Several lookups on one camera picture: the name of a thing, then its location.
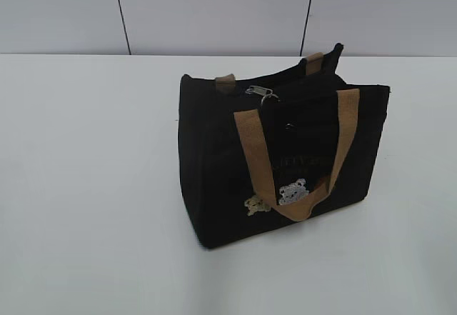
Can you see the black tote bag tan handles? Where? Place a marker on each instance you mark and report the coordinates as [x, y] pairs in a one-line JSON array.
[[246, 169]]

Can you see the silver zipper pull with ring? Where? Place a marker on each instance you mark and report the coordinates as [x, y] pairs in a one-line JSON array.
[[264, 93]]

